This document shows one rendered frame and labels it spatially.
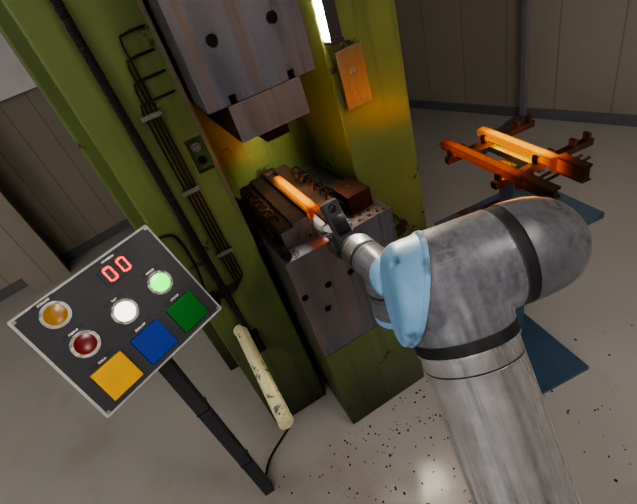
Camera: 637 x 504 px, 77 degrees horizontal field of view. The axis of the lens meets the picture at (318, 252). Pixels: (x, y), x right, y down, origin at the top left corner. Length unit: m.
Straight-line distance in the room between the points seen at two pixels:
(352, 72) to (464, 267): 0.97
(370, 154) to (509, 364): 1.07
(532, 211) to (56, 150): 3.91
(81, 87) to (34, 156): 2.99
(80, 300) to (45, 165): 3.17
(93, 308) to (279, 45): 0.74
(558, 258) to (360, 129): 1.00
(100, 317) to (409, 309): 0.75
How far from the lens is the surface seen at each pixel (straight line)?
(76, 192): 4.20
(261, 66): 1.06
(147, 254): 1.04
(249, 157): 1.60
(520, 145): 1.29
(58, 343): 1.00
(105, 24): 1.14
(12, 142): 4.09
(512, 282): 0.44
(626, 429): 1.89
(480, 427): 0.47
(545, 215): 0.47
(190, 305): 1.03
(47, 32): 1.14
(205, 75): 1.02
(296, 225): 1.20
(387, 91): 1.41
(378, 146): 1.43
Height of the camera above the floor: 1.60
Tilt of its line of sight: 36 degrees down
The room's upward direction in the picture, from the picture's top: 20 degrees counter-clockwise
